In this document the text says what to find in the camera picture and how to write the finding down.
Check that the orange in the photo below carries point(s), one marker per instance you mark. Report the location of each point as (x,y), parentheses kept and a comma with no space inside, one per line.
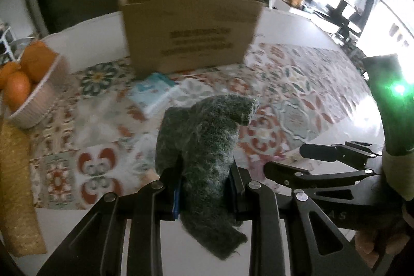
(8,72)
(17,90)
(38,61)

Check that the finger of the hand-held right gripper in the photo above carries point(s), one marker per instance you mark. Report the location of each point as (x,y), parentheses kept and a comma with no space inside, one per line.
(291,174)
(323,151)

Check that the white storage shelf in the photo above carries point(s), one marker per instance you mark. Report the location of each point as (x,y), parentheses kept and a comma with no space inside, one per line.
(6,40)

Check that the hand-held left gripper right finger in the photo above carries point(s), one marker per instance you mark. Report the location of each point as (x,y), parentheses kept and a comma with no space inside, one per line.
(237,198)

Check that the brown cardboard box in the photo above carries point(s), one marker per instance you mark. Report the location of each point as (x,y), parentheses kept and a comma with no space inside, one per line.
(194,36)

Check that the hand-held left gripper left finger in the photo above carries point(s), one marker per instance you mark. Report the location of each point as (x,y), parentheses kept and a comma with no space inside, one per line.
(176,205)

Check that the light blue wipes packet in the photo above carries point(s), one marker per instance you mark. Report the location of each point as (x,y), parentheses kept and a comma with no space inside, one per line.
(152,91)

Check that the yellow textured mat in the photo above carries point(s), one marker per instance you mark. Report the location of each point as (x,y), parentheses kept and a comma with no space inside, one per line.
(19,198)

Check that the green knitted cloth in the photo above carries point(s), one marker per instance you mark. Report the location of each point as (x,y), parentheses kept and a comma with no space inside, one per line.
(200,146)

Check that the white patterned tablecloth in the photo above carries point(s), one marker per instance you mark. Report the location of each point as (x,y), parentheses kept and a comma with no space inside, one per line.
(291,75)

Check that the white bowl of oranges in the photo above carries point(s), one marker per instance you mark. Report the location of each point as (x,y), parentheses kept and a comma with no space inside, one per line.
(38,101)

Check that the person's right hand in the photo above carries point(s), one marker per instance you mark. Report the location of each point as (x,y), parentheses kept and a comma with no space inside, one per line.
(378,245)

